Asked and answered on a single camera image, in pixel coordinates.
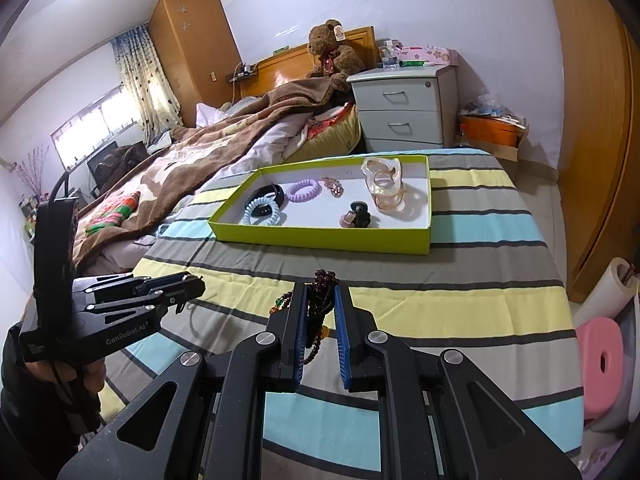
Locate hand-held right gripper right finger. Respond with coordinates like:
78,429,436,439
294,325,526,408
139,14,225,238
332,284,583,480

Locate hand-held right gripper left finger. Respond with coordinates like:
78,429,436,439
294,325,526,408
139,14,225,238
56,282,308,480

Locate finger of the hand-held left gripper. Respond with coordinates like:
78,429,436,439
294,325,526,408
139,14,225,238
75,280,206,333
72,272,201,298

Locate amber beaded bracelet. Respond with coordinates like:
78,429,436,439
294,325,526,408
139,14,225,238
270,291,296,317

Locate dark red beaded necklace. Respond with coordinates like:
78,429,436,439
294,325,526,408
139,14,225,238
300,269,341,366

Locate blue coil hair tie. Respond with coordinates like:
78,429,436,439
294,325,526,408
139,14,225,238
243,196,288,227

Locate black hair tie pink ball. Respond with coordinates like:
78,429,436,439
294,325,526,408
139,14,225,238
339,201,373,229

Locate green cardboard box lid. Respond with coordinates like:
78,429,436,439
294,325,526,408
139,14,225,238
207,154,433,256

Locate purple coil hair tie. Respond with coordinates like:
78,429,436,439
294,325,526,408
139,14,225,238
285,178,323,204

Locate person's left hand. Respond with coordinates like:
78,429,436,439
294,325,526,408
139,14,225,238
22,357,108,396

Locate shelf with bottles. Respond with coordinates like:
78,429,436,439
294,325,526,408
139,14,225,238
17,195,46,241

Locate red green plaid cushion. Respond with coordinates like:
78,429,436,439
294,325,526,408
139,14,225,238
85,192,141,236

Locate purple flower branches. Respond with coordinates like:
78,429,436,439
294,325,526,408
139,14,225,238
12,145,51,196

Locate dark chair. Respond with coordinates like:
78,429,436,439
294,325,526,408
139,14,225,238
87,141,151,196

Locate striped bedsheet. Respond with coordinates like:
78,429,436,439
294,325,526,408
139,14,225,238
75,147,586,480

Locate window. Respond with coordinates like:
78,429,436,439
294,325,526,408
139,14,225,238
50,85,146,171

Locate black wristband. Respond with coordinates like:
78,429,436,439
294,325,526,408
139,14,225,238
248,184,286,211

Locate brown blanket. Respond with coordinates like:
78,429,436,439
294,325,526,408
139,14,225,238
72,76,351,271

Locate clear plastic hair claw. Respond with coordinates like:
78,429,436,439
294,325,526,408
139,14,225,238
361,156,423,220

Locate dotted curtain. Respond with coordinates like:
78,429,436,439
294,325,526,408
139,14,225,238
110,25,182,143

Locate white quilt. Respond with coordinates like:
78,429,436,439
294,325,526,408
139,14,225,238
195,100,321,181

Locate yellow pillow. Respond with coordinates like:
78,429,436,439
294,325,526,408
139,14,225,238
300,102,362,161

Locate grey nightstand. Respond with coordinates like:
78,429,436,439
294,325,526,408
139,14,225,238
346,64,460,153

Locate tall wooden wardrobe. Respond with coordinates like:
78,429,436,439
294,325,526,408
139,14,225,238
149,0,242,128

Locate orange storage box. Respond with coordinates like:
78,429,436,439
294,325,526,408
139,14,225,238
459,114,526,148

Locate pink stool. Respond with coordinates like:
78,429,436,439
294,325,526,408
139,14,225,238
575,317,626,421

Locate wooden headboard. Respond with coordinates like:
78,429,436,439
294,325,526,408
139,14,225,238
239,26,376,98

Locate white paper roll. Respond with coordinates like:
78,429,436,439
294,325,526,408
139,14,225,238
572,257,638,328

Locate crumpled plastic packaging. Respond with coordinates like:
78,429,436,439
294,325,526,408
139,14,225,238
462,95,528,126

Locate glass jar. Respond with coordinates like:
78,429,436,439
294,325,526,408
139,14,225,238
378,40,401,68

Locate brown teddy bear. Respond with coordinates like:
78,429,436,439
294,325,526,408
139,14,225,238
305,19,368,81

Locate pink floral tissue box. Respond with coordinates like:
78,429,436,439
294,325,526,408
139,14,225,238
395,45,461,67

